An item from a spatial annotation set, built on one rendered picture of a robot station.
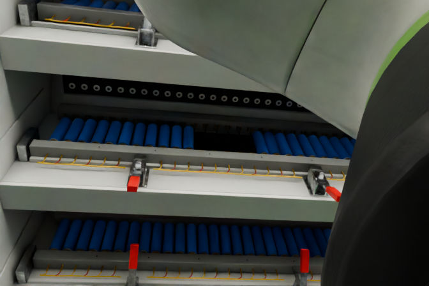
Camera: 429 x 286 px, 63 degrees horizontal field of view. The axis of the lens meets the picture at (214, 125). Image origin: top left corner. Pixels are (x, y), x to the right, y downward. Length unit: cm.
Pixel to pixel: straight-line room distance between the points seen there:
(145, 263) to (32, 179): 22
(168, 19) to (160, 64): 32
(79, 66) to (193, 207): 25
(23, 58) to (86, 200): 20
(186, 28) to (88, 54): 34
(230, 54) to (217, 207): 38
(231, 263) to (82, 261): 24
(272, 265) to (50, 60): 47
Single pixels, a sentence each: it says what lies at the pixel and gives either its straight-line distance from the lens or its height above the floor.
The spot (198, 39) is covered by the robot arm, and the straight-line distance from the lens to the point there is 16.
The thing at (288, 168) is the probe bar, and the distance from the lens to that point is 56.
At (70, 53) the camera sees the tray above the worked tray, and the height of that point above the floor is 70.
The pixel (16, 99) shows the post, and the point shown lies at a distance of 57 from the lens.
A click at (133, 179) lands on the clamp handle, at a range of 46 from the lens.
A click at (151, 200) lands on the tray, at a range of 51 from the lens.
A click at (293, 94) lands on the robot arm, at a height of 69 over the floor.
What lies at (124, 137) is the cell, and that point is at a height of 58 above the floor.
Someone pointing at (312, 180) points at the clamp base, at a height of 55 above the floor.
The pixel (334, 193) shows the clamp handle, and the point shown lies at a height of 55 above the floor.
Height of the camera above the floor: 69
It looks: 8 degrees down
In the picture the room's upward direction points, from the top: 5 degrees clockwise
